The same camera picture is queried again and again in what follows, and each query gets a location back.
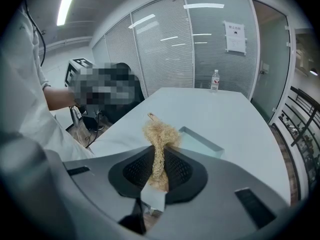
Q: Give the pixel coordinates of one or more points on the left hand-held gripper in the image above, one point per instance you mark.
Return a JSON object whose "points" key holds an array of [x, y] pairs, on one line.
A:
{"points": [[75, 71]]}

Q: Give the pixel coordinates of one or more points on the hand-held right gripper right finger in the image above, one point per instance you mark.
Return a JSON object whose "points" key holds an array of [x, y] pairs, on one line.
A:
{"points": [[212, 199]]}

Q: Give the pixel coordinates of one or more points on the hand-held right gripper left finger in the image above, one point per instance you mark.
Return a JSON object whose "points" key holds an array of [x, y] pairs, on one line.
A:
{"points": [[100, 181]]}

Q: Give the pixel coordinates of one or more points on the person's left forearm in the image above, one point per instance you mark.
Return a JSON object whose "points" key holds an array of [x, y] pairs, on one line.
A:
{"points": [[58, 99]]}

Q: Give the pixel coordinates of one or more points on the person's white shirt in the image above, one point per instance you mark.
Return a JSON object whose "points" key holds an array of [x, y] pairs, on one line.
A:
{"points": [[22, 96]]}

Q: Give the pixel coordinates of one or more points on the long ceiling light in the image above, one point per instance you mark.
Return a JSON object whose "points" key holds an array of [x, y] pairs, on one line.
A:
{"points": [[66, 5]]}

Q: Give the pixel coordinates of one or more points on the clear plastic water bottle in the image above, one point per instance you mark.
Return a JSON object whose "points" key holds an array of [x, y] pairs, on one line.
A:
{"points": [[215, 82]]}

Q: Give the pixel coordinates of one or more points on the black metal railing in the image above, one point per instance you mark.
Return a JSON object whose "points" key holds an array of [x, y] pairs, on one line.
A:
{"points": [[310, 114]]}

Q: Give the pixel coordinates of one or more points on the glass door lock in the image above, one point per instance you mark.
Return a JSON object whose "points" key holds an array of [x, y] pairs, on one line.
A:
{"points": [[264, 69]]}

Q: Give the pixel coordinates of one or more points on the round pendant lamp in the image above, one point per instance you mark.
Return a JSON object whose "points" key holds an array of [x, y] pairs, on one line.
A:
{"points": [[313, 72]]}

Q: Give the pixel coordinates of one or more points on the white paper notice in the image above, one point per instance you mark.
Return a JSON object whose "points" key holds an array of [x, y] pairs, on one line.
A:
{"points": [[235, 37]]}

